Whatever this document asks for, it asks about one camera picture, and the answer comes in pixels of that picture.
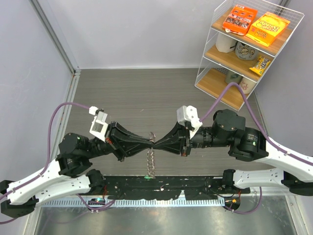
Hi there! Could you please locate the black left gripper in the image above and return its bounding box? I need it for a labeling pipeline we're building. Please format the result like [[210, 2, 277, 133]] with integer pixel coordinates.
[[85, 120, 155, 161]]

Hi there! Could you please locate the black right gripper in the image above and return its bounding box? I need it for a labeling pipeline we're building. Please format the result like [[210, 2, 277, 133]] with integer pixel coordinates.
[[154, 120, 231, 156]]

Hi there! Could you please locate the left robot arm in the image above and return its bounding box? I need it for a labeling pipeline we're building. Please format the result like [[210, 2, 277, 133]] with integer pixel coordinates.
[[0, 121, 155, 218]]

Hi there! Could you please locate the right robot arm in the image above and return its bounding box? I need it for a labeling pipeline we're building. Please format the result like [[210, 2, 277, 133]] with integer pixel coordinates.
[[154, 109, 313, 196]]

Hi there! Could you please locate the grey-green mug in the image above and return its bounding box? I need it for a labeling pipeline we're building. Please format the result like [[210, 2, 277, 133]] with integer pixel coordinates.
[[225, 70, 243, 84]]

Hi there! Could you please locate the white mug red writing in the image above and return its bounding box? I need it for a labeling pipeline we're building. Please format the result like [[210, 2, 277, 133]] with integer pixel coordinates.
[[239, 77, 257, 94]]

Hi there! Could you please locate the white paper roll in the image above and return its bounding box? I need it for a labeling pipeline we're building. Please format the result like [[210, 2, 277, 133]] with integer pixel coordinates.
[[215, 33, 237, 53]]

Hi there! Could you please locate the grey cartoon mug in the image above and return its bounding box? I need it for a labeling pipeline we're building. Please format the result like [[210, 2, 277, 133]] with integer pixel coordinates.
[[235, 42, 259, 61]]

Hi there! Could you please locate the yellow candy packet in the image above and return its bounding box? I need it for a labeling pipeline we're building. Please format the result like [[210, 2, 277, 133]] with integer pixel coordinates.
[[249, 55, 271, 76]]

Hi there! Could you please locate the orange snack box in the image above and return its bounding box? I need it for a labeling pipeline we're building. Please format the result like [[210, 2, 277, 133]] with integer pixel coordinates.
[[223, 4, 258, 36]]

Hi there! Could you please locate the yellow snack bag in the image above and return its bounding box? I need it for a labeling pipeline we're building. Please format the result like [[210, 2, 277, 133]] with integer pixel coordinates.
[[246, 12, 290, 47]]

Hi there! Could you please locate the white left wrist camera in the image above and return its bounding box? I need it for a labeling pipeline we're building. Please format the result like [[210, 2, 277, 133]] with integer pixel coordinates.
[[89, 106, 108, 141]]

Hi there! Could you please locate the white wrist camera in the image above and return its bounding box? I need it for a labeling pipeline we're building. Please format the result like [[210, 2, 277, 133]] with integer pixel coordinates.
[[177, 105, 203, 139], [89, 106, 108, 141]]

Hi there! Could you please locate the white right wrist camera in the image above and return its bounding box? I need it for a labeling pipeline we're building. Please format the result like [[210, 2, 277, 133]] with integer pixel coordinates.
[[177, 105, 203, 139]]

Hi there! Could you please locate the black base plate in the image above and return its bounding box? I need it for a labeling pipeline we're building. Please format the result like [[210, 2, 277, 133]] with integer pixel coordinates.
[[100, 176, 250, 201]]

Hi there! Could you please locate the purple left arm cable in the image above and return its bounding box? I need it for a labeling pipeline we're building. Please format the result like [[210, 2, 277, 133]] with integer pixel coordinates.
[[0, 102, 98, 225]]

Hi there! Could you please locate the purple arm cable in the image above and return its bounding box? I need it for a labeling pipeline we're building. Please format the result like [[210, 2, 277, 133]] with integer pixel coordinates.
[[0, 102, 98, 225], [199, 82, 313, 169]]

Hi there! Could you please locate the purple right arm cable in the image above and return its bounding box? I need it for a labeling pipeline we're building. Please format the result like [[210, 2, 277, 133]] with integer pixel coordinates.
[[199, 82, 313, 169]]

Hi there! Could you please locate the white slotted cable duct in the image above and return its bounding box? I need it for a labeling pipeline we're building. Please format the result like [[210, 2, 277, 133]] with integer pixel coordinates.
[[42, 197, 225, 208]]

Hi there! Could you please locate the white wire shelf rack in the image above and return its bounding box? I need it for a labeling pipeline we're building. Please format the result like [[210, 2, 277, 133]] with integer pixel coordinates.
[[195, 0, 305, 98]]

